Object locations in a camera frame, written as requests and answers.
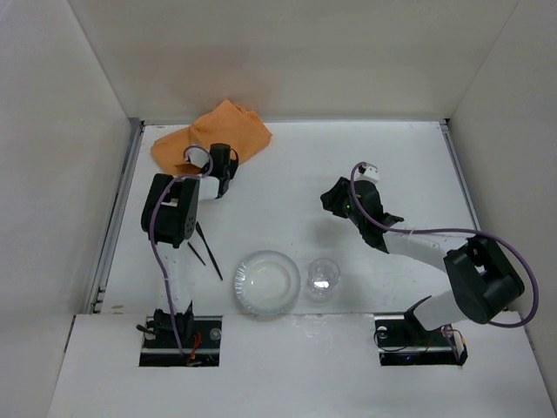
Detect aluminium table rail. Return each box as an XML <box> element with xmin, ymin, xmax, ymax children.
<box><xmin>84</xmin><ymin>118</ymin><xmax>144</xmax><ymax>314</ymax></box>
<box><xmin>439</xmin><ymin>118</ymin><xmax>540</xmax><ymax>332</ymax></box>

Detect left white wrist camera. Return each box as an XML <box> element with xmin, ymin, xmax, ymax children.
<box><xmin>185</xmin><ymin>145</ymin><xmax>211</xmax><ymax>169</ymax></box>

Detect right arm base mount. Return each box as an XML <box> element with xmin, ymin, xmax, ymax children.
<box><xmin>372</xmin><ymin>313</ymin><xmax>468</xmax><ymax>367</ymax></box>

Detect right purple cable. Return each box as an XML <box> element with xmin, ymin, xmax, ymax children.
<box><xmin>350</xmin><ymin>161</ymin><xmax>540</xmax><ymax>327</ymax></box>

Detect clear plastic cup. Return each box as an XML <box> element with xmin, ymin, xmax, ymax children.
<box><xmin>307</xmin><ymin>258</ymin><xmax>340</xmax><ymax>303</ymax></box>

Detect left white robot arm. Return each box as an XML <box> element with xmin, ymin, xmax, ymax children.
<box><xmin>140</xmin><ymin>143</ymin><xmax>239</xmax><ymax>351</ymax></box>

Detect clear plastic plate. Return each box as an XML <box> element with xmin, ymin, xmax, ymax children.
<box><xmin>233</xmin><ymin>250</ymin><xmax>301</xmax><ymax>316</ymax></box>

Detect orange cloth napkin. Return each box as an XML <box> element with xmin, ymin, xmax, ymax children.
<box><xmin>151</xmin><ymin>99</ymin><xmax>272</xmax><ymax>176</ymax></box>

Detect right aluminium table rail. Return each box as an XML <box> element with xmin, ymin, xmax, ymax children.
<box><xmin>439</xmin><ymin>118</ymin><xmax>540</xmax><ymax>332</ymax></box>

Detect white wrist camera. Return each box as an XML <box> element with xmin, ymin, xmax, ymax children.
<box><xmin>185</xmin><ymin>145</ymin><xmax>211</xmax><ymax>169</ymax></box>
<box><xmin>358</xmin><ymin>163</ymin><xmax>379</xmax><ymax>184</ymax></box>

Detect left aluminium table rail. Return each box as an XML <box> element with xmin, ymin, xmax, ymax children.
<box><xmin>84</xmin><ymin>118</ymin><xmax>144</xmax><ymax>314</ymax></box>

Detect black plastic knife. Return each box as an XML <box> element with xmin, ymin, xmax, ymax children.
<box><xmin>196</xmin><ymin>221</ymin><xmax>224</xmax><ymax>281</ymax></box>

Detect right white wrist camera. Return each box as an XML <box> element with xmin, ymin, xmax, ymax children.
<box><xmin>358</xmin><ymin>163</ymin><xmax>379</xmax><ymax>184</ymax></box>

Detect black plastic fork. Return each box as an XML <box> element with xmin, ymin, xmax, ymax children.
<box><xmin>186</xmin><ymin>241</ymin><xmax>206</xmax><ymax>266</ymax></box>

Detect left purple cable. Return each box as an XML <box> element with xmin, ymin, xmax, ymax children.
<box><xmin>149</xmin><ymin>146</ymin><xmax>214</xmax><ymax>356</ymax></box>

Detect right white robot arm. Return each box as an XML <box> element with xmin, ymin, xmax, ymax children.
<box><xmin>320</xmin><ymin>177</ymin><xmax>525</xmax><ymax>338</ymax></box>

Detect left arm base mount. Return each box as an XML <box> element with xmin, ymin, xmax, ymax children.
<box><xmin>136</xmin><ymin>316</ymin><xmax>223</xmax><ymax>367</ymax></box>

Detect purple cable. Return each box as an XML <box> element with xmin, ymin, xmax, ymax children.
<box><xmin>350</xmin><ymin>161</ymin><xmax>540</xmax><ymax>327</ymax></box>
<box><xmin>149</xmin><ymin>146</ymin><xmax>214</xmax><ymax>356</ymax></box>

